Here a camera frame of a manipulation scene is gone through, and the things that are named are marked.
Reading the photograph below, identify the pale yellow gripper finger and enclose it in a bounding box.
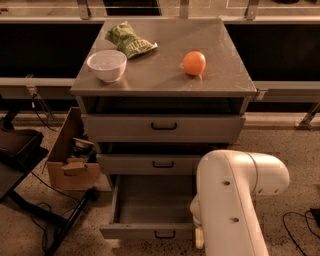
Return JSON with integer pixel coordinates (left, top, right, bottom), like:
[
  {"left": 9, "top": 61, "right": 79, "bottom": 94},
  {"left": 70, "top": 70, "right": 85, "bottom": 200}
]
[{"left": 195, "top": 228, "right": 204, "bottom": 249}]

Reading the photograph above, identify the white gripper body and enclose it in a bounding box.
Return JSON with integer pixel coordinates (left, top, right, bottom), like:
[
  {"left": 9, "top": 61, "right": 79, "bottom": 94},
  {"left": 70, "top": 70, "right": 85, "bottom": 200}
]
[{"left": 190, "top": 196, "right": 202, "bottom": 227}]

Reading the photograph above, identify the grey bottom drawer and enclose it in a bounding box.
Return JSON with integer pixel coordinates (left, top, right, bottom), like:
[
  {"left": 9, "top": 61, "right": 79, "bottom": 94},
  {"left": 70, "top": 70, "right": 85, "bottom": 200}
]
[{"left": 100, "top": 175, "right": 195, "bottom": 240}]

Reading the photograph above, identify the grey drawer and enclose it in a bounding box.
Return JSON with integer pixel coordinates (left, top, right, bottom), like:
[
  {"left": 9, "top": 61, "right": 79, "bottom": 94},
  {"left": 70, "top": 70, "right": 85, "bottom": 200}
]
[
  {"left": 82, "top": 114, "right": 245, "bottom": 143},
  {"left": 100, "top": 175, "right": 195, "bottom": 240},
  {"left": 97, "top": 154, "right": 201, "bottom": 175}
]

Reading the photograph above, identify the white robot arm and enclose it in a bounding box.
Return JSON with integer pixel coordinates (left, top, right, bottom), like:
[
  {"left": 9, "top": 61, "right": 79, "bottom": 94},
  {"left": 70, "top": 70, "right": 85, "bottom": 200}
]
[{"left": 190, "top": 150, "right": 290, "bottom": 256}]

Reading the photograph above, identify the grey middle drawer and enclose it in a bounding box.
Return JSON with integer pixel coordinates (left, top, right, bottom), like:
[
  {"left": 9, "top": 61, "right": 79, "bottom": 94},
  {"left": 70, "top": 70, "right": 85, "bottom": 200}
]
[{"left": 97, "top": 154, "right": 201, "bottom": 175}]

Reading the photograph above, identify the grey metal drawer cabinet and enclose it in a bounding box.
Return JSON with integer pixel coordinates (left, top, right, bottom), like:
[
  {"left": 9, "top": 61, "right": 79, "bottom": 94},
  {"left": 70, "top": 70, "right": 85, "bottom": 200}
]
[{"left": 69, "top": 17, "right": 258, "bottom": 241}]

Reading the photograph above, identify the grey top drawer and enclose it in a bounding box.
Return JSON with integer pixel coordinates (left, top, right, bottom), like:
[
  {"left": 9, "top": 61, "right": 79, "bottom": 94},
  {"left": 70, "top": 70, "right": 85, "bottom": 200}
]
[{"left": 82, "top": 114, "right": 245, "bottom": 143}]

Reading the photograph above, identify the cardboard box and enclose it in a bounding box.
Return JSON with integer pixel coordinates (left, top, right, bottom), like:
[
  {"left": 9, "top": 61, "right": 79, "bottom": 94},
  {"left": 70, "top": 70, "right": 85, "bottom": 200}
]
[{"left": 47, "top": 107, "right": 101, "bottom": 191}]

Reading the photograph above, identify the orange fruit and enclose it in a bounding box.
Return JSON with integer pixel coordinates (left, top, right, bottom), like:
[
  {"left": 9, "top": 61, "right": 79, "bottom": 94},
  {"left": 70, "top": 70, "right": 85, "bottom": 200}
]
[{"left": 182, "top": 51, "right": 206, "bottom": 75}]

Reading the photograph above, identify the grey metal railing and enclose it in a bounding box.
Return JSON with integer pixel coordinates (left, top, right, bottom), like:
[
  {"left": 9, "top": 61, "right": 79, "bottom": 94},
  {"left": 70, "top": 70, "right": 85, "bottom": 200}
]
[{"left": 0, "top": 0, "right": 320, "bottom": 131}]

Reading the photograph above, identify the white bowl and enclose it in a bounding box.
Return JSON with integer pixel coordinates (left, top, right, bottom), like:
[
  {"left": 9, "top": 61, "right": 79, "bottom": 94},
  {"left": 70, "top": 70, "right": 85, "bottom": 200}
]
[{"left": 87, "top": 50, "right": 127, "bottom": 83}]

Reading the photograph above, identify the black stand with tray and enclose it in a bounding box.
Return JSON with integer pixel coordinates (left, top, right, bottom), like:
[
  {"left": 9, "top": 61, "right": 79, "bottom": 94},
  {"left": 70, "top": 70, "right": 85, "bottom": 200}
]
[{"left": 0, "top": 106, "right": 95, "bottom": 256}]

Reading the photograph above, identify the green chip bag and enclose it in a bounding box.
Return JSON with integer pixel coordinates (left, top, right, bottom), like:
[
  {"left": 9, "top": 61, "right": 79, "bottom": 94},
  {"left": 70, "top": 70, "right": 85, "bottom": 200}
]
[{"left": 105, "top": 21, "right": 158, "bottom": 59}]

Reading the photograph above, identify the black floor cable right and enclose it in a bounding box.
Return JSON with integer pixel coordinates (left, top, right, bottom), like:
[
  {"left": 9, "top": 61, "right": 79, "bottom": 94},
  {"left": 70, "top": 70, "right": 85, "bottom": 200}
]
[{"left": 282, "top": 208, "right": 320, "bottom": 256}]

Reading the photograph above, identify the black floor cable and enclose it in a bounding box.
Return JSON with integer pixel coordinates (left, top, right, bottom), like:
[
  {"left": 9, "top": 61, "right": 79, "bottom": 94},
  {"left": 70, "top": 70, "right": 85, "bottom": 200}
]
[
  {"left": 29, "top": 170, "right": 88, "bottom": 254},
  {"left": 282, "top": 208, "right": 320, "bottom": 256}
]

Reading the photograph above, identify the black floor cable left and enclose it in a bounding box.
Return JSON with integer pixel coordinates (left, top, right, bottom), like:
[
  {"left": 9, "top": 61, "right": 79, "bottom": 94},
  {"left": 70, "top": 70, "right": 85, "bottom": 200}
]
[{"left": 29, "top": 170, "right": 88, "bottom": 254}]

